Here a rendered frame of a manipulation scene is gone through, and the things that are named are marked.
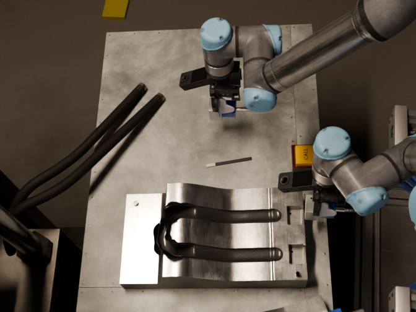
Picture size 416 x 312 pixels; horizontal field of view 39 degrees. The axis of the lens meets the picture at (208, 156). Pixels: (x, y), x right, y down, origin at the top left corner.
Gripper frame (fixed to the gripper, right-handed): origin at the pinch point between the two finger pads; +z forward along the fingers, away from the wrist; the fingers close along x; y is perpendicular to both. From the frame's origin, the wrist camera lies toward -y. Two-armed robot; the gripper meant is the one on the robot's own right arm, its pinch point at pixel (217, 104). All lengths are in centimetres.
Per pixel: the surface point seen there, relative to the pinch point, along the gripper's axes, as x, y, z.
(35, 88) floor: 61, -103, 95
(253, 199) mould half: -26.0, 11.8, 6.4
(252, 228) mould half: -34.4, 12.0, 6.5
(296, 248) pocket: -38.5, 24.2, 8.7
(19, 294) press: -55, -53, 16
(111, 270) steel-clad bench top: -46, -27, 15
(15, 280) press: -51, -55, 16
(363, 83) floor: 70, 56, 95
